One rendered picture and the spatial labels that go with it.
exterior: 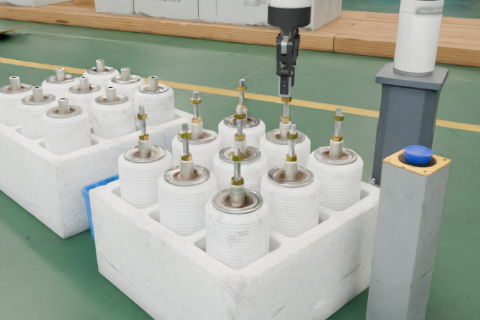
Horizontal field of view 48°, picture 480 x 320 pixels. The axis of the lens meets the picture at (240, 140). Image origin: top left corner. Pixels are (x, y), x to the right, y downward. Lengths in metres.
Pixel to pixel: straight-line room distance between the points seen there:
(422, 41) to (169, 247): 0.74
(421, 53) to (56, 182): 0.84
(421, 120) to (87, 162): 0.75
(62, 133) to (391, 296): 0.72
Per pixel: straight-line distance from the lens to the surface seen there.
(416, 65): 1.29
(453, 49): 2.73
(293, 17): 0.92
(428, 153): 0.80
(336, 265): 0.93
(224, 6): 3.11
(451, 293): 1.10
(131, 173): 0.93
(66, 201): 1.19
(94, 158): 1.19
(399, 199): 0.81
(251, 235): 0.78
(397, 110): 1.31
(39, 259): 1.18
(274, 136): 1.03
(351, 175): 0.93
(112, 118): 1.23
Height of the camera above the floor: 0.64
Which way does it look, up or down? 22 degrees down
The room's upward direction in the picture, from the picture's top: straight up
